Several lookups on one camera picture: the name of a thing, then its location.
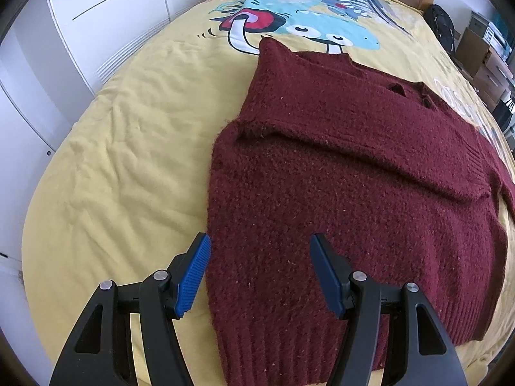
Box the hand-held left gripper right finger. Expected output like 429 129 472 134
309 232 469 386

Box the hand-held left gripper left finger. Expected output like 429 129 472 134
49 232 212 386

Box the maroon knitted sweater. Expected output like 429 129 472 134
204 37 515 383

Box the yellow printed blanket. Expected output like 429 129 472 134
22 0 515 386

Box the wooden chest of drawers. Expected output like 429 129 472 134
473 53 515 108

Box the brown cardboard box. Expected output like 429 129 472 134
456 28 492 75

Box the black backpack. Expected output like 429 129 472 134
424 4 460 60

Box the white wardrobe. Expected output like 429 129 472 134
0 0 242 386

